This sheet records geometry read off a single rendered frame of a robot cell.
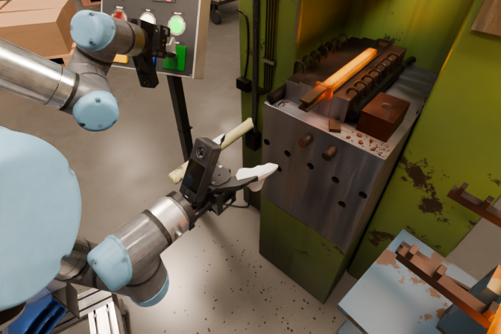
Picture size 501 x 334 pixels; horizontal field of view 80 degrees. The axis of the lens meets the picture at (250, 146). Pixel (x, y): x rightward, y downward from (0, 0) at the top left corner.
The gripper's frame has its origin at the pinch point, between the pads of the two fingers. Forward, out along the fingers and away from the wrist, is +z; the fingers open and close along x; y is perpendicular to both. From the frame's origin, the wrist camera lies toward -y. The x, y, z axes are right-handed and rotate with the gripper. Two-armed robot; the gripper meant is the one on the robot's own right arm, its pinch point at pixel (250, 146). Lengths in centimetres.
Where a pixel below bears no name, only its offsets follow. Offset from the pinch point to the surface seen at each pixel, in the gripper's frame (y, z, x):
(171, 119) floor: 100, 67, -139
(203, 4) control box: -14, 27, -42
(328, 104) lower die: 4.4, 30.7, 2.0
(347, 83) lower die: 0.9, 38.7, 2.9
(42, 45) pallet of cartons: 74, 41, -289
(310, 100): -1.2, 21.7, 1.1
